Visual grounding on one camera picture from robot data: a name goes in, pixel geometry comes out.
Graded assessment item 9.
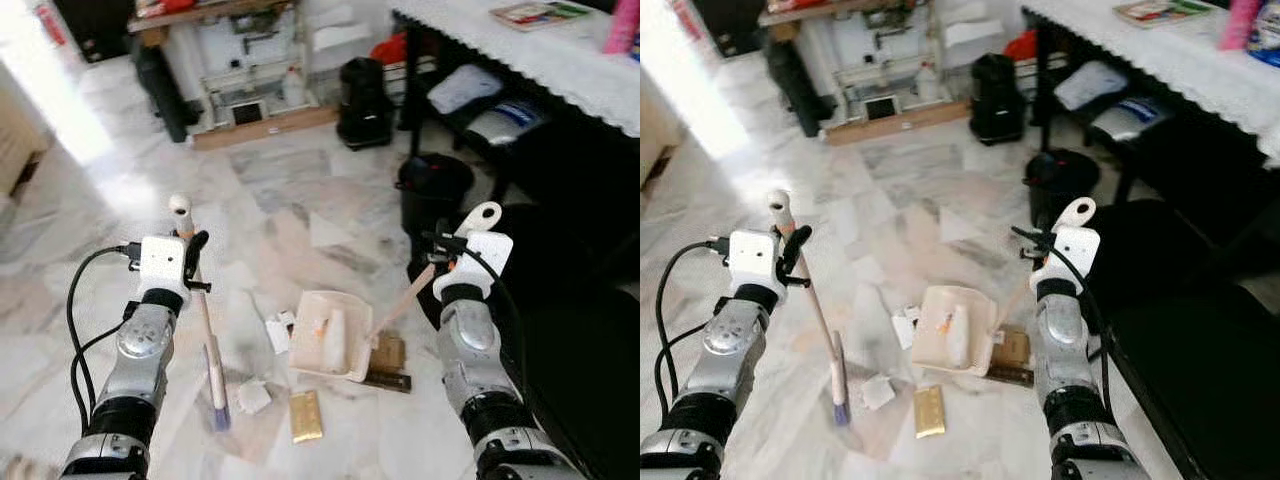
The beige broom with long handle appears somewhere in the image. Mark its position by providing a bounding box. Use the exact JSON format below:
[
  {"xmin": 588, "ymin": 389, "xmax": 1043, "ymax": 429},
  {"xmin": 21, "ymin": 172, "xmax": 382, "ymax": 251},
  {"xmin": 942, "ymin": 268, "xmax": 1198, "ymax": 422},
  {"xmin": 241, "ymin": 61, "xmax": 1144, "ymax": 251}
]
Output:
[
  {"xmin": 766, "ymin": 189, "xmax": 854, "ymax": 429},
  {"xmin": 167, "ymin": 194, "xmax": 232, "ymax": 433}
]

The beige long-handled dustpan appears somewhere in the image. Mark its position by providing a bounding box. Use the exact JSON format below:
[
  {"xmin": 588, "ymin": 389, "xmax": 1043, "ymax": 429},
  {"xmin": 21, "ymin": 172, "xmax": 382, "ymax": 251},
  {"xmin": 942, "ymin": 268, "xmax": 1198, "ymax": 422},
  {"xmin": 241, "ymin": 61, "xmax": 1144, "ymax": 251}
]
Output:
[
  {"xmin": 289, "ymin": 201, "xmax": 504, "ymax": 384},
  {"xmin": 921, "ymin": 196, "xmax": 1099, "ymax": 378}
]

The black lidded bin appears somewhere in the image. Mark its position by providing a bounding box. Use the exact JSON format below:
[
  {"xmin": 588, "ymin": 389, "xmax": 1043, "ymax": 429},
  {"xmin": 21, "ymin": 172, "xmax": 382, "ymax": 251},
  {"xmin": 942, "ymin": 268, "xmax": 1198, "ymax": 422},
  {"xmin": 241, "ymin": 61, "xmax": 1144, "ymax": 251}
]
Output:
[
  {"xmin": 396, "ymin": 152, "xmax": 477, "ymax": 243},
  {"xmin": 1024, "ymin": 149, "xmax": 1102, "ymax": 237}
]

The small white carton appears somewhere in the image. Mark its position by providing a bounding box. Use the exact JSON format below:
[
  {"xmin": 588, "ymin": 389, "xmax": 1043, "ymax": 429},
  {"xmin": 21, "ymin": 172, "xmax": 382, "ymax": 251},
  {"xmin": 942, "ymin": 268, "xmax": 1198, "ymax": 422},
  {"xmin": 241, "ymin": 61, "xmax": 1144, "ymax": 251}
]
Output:
[
  {"xmin": 892, "ymin": 304, "xmax": 927, "ymax": 350},
  {"xmin": 264, "ymin": 311, "xmax": 299, "ymax": 354}
]

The small brown box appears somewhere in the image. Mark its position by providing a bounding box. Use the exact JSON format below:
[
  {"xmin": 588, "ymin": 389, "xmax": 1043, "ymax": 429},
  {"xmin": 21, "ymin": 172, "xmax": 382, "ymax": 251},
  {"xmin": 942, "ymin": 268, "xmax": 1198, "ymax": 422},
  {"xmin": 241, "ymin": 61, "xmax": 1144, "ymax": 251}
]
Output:
[
  {"xmin": 369, "ymin": 331, "xmax": 407, "ymax": 374},
  {"xmin": 989, "ymin": 327, "xmax": 1032, "ymax": 370}
]

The white crumpled paper scrap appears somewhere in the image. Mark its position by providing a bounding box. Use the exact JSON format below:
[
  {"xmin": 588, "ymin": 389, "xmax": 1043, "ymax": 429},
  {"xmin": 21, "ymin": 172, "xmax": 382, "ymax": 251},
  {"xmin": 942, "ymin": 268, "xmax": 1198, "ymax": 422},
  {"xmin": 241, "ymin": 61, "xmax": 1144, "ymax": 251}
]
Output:
[
  {"xmin": 861, "ymin": 374, "xmax": 897, "ymax": 412},
  {"xmin": 236, "ymin": 379, "xmax": 274, "ymax": 417}
]

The dark flat bar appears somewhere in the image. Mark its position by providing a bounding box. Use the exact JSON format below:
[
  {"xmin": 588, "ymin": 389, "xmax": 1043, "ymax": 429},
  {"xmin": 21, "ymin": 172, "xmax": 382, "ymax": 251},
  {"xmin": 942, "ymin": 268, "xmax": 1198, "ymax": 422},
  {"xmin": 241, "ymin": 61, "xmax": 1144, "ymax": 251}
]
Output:
[
  {"xmin": 361, "ymin": 369, "xmax": 414, "ymax": 394},
  {"xmin": 984, "ymin": 364, "xmax": 1037, "ymax": 389}
]

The brown cardboard plank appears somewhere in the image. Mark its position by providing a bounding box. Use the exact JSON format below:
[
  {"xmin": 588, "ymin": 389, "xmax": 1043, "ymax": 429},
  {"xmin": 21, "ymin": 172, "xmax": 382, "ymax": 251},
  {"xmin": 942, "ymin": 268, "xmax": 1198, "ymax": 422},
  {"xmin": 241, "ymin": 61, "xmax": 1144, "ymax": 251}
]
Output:
[
  {"xmin": 191, "ymin": 104, "xmax": 340, "ymax": 152},
  {"xmin": 824, "ymin": 99, "xmax": 972, "ymax": 149}
]

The plastic bag with blue print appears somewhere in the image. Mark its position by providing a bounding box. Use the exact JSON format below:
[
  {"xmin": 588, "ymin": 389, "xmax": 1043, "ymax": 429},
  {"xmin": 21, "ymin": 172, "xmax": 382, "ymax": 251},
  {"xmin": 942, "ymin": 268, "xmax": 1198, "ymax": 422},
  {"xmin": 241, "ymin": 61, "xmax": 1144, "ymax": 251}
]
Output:
[
  {"xmin": 464, "ymin": 99, "xmax": 547, "ymax": 147},
  {"xmin": 1089, "ymin": 94, "xmax": 1172, "ymax": 142}
]

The black cylinder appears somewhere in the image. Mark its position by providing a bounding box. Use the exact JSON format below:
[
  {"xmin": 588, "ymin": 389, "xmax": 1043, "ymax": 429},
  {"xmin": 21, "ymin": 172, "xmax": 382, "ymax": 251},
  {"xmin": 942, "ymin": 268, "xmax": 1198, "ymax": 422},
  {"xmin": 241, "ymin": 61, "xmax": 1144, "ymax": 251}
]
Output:
[
  {"xmin": 134, "ymin": 44, "xmax": 192, "ymax": 144},
  {"xmin": 764, "ymin": 39, "xmax": 832, "ymax": 128}
]

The black round appliance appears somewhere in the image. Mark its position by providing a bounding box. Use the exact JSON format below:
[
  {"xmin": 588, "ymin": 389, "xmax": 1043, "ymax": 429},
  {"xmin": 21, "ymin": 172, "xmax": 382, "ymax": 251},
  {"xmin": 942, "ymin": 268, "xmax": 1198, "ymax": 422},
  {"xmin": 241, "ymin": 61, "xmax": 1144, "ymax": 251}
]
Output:
[
  {"xmin": 969, "ymin": 52, "xmax": 1027, "ymax": 147},
  {"xmin": 336, "ymin": 57, "xmax": 395, "ymax": 152}
]

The gold flat box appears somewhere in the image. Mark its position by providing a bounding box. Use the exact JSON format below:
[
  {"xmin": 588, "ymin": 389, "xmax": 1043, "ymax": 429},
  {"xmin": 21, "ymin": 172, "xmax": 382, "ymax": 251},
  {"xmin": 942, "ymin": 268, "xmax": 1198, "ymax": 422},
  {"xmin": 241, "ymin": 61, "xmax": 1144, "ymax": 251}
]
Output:
[
  {"xmin": 289, "ymin": 389, "xmax": 325, "ymax": 445},
  {"xmin": 912, "ymin": 384, "xmax": 947, "ymax": 439}
]

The pale plastic bag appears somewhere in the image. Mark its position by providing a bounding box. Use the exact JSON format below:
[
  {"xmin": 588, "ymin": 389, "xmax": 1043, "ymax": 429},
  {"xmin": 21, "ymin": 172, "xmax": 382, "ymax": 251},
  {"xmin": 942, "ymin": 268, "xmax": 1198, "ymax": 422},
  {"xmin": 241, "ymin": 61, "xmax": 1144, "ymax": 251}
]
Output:
[
  {"xmin": 1052, "ymin": 59, "xmax": 1132, "ymax": 112},
  {"xmin": 427, "ymin": 64, "xmax": 505, "ymax": 115}
]

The low light wooden cabinet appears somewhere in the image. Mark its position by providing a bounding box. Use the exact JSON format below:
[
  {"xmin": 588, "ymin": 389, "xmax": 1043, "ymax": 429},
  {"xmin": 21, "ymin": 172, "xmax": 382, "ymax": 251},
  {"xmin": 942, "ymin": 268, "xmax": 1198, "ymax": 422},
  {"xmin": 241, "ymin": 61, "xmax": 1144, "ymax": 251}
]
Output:
[
  {"xmin": 0, "ymin": 88, "xmax": 53, "ymax": 203},
  {"xmin": 640, "ymin": 68, "xmax": 693, "ymax": 188}
]

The white machine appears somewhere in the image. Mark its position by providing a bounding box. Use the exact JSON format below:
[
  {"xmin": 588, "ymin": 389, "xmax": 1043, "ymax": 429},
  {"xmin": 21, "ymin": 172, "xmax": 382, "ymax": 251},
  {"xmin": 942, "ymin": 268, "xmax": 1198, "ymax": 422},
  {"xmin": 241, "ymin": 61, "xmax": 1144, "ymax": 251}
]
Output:
[
  {"xmin": 189, "ymin": 8, "xmax": 323, "ymax": 128},
  {"xmin": 799, "ymin": 8, "xmax": 953, "ymax": 123}
]

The red bag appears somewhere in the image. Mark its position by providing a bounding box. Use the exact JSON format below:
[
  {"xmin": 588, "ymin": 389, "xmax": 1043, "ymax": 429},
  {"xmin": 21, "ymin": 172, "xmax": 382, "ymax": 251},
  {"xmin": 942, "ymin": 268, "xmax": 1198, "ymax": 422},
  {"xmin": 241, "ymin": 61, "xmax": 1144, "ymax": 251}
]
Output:
[
  {"xmin": 369, "ymin": 34, "xmax": 410, "ymax": 67},
  {"xmin": 1002, "ymin": 29, "xmax": 1040, "ymax": 62}
]

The table with white lace cloth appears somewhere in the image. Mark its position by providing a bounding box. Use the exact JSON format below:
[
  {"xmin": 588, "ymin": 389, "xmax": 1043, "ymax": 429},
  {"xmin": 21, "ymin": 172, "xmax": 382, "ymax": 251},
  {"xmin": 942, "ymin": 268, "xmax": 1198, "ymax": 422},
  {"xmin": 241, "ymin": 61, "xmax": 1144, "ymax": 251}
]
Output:
[
  {"xmin": 1019, "ymin": 0, "xmax": 1280, "ymax": 206},
  {"xmin": 389, "ymin": 0, "xmax": 641, "ymax": 201}
]

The brown wooden shelf board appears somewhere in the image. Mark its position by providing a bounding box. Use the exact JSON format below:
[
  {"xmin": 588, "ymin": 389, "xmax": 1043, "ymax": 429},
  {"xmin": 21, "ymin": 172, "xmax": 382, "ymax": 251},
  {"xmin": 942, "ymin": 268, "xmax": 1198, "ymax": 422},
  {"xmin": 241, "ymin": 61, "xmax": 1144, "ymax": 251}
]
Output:
[{"xmin": 127, "ymin": 0, "xmax": 293, "ymax": 33}]

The red fire extinguisher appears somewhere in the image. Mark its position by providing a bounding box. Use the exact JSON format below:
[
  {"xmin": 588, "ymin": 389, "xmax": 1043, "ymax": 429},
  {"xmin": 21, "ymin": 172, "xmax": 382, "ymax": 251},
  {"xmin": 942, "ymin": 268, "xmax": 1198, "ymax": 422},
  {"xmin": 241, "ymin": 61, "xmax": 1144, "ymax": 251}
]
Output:
[
  {"xmin": 671, "ymin": 0, "xmax": 705, "ymax": 44},
  {"xmin": 34, "ymin": 0, "xmax": 67, "ymax": 47}
]

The colourful book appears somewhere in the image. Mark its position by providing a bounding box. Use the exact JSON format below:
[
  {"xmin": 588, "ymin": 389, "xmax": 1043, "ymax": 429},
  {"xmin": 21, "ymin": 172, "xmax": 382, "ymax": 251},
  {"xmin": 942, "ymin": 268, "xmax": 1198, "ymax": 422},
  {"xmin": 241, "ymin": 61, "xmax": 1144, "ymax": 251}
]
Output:
[
  {"xmin": 1112, "ymin": 0, "xmax": 1217, "ymax": 30},
  {"xmin": 489, "ymin": 1, "xmax": 594, "ymax": 34}
]

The pink bottle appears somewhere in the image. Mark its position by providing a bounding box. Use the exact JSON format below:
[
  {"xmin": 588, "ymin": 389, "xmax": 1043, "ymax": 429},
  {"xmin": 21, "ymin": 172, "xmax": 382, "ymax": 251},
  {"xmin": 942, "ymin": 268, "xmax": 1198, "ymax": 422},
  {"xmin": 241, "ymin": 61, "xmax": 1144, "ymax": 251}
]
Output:
[
  {"xmin": 1217, "ymin": 0, "xmax": 1264, "ymax": 52},
  {"xmin": 602, "ymin": 0, "xmax": 641, "ymax": 57}
]

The blue container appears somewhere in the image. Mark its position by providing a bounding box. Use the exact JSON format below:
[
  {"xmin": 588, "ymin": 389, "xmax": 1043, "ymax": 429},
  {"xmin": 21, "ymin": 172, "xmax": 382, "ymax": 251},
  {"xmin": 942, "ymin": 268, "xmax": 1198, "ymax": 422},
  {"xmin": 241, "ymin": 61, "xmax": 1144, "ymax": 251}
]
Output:
[{"xmin": 1247, "ymin": 0, "xmax": 1280, "ymax": 70}]

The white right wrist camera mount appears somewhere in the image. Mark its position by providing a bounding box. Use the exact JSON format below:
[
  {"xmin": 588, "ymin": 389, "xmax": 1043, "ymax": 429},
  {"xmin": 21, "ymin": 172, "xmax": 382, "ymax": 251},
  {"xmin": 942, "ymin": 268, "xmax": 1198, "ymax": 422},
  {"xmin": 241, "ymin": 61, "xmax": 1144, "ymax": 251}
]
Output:
[
  {"xmin": 1045, "ymin": 227, "xmax": 1102, "ymax": 293},
  {"xmin": 455, "ymin": 231, "xmax": 515, "ymax": 301}
]

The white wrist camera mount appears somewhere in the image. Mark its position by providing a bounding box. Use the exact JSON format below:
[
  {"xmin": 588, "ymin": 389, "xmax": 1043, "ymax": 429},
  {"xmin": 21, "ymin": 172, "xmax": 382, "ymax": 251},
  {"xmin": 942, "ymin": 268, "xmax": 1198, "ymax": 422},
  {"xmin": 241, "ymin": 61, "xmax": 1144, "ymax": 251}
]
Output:
[
  {"xmin": 138, "ymin": 236, "xmax": 191, "ymax": 290},
  {"xmin": 1045, "ymin": 227, "xmax": 1102, "ymax": 293},
  {"xmin": 455, "ymin": 231, "xmax": 515, "ymax": 301},
  {"xmin": 727, "ymin": 230, "xmax": 786, "ymax": 287}
]

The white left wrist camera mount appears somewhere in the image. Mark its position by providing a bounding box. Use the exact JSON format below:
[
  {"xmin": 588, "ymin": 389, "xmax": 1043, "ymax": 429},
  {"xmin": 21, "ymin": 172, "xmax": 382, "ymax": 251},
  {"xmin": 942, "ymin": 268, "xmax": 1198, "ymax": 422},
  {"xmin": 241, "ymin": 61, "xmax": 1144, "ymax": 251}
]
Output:
[
  {"xmin": 727, "ymin": 230, "xmax": 786, "ymax": 287},
  {"xmin": 138, "ymin": 236, "xmax": 191, "ymax": 290}
]

